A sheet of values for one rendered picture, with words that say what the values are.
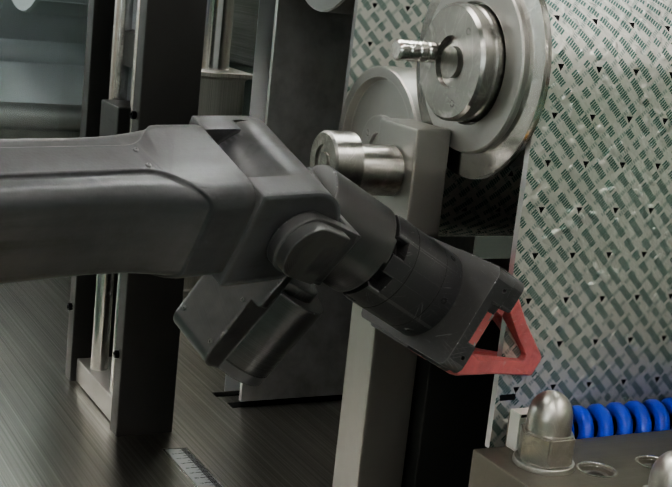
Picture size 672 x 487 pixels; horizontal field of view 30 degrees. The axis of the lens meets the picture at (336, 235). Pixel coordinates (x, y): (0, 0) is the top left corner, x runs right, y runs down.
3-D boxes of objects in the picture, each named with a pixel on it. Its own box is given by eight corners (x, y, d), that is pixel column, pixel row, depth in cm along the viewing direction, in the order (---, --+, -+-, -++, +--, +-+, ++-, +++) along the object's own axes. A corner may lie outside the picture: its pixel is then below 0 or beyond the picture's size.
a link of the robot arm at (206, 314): (314, 220, 61) (219, 116, 65) (168, 390, 63) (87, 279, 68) (423, 268, 71) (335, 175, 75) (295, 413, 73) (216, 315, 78)
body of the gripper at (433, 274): (464, 380, 72) (374, 322, 68) (378, 327, 81) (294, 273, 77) (524, 283, 72) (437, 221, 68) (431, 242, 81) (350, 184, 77)
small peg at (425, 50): (395, 64, 80) (387, 50, 81) (432, 67, 81) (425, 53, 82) (403, 47, 79) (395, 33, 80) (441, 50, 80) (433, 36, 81)
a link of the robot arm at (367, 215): (334, 182, 67) (306, 139, 71) (253, 277, 68) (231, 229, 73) (423, 244, 70) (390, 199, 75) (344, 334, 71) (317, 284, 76)
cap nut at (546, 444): (499, 454, 74) (509, 382, 73) (549, 449, 76) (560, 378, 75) (536, 478, 71) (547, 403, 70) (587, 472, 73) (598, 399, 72)
